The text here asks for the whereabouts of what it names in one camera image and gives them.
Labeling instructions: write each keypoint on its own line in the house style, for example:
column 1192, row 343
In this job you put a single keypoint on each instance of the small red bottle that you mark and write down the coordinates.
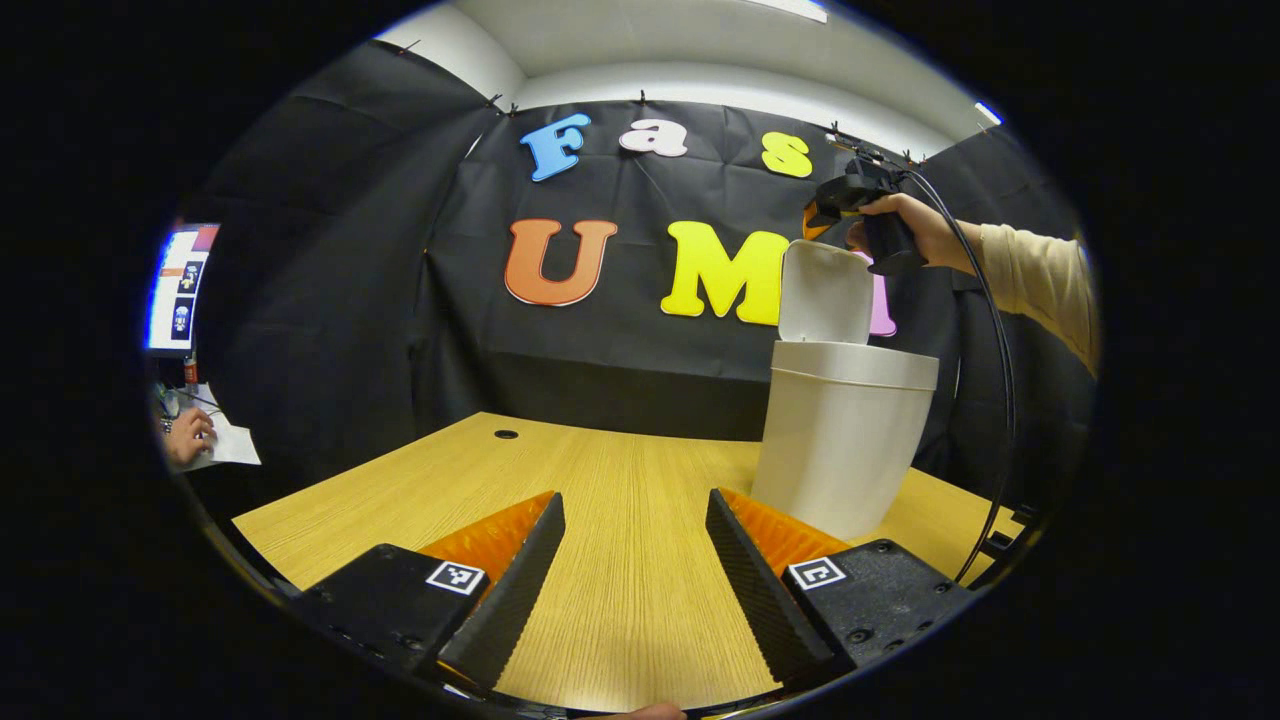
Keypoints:
column 190, row 371

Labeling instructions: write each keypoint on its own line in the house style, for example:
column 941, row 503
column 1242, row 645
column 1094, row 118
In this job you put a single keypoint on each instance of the wooden desktop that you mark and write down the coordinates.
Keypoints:
column 630, row 560

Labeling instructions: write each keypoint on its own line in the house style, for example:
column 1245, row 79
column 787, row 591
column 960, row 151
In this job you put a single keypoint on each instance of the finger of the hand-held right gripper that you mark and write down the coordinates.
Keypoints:
column 818, row 220

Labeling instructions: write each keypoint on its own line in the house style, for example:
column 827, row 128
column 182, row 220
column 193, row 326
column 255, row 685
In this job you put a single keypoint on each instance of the black backdrop cloth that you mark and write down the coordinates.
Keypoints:
column 330, row 300

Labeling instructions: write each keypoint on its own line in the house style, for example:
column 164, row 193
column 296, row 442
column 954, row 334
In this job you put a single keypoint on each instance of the ceiling light panel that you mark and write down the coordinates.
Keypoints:
column 795, row 8

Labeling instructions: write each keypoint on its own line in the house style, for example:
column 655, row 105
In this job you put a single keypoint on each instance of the white paper sheet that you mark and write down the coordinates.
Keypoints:
column 235, row 445

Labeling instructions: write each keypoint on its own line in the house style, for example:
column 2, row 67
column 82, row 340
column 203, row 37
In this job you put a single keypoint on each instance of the black clamp stand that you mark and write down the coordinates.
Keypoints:
column 1010, row 535

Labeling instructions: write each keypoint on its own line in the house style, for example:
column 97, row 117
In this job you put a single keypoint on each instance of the computer monitor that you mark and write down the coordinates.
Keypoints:
column 180, row 290

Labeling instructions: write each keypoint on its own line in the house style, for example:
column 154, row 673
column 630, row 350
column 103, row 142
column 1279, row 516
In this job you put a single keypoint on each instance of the small ceiling light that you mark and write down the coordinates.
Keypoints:
column 989, row 112

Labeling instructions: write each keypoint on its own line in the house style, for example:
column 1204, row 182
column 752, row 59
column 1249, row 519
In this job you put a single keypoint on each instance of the white desktop garbage bin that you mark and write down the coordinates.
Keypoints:
column 840, row 440

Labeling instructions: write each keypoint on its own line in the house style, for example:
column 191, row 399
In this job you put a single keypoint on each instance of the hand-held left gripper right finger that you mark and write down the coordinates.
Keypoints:
column 762, row 610

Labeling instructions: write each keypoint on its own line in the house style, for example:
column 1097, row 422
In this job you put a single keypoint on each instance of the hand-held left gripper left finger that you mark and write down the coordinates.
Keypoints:
column 510, row 610

